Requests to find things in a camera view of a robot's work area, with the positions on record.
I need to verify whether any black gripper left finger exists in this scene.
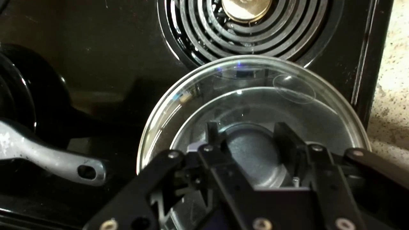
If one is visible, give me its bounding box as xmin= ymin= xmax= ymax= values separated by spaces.
xmin=82 ymin=120 xmax=257 ymax=230

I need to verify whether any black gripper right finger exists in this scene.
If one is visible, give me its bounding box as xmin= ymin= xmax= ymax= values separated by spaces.
xmin=273 ymin=120 xmax=409 ymax=230

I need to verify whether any small glass pot lid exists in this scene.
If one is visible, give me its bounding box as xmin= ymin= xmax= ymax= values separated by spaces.
xmin=135 ymin=53 xmax=373 ymax=195

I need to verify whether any large black frying pan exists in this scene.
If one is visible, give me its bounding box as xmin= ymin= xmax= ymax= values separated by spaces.
xmin=0 ymin=42 xmax=109 ymax=187

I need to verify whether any black electric stove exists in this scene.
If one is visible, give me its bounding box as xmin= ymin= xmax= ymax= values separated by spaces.
xmin=0 ymin=0 xmax=395 ymax=230

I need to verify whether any large coil burner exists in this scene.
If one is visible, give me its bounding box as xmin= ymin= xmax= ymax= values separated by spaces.
xmin=155 ymin=0 xmax=346 ymax=71

